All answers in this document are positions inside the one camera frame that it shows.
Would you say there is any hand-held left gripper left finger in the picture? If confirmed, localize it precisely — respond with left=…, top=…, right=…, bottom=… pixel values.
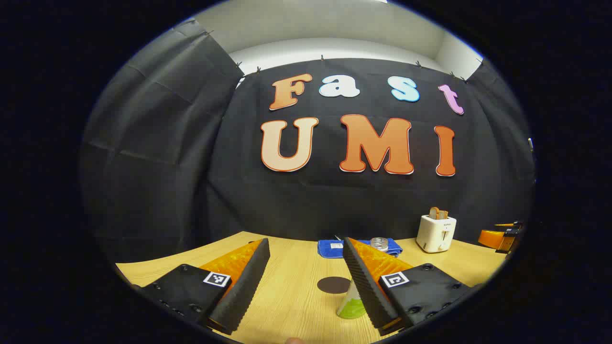
left=131, top=238, right=271, bottom=335

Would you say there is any black backdrop cloth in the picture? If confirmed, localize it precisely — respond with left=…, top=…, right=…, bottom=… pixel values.
left=79, top=19, right=536, bottom=268

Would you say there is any clear water bottle green label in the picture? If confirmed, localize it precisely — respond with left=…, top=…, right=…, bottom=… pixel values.
left=336, top=237, right=389, bottom=320

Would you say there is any white toaster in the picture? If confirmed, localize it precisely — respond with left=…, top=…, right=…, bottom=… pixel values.
left=416, top=215, right=457, bottom=253

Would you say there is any dark round coaster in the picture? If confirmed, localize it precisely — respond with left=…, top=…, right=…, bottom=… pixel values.
left=317, top=276, right=352, bottom=294

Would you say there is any blue towel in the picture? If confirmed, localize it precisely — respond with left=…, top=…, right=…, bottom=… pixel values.
left=318, top=238, right=403, bottom=259

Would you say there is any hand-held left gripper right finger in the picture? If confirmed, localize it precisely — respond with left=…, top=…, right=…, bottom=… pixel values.
left=342, top=237, right=474, bottom=336

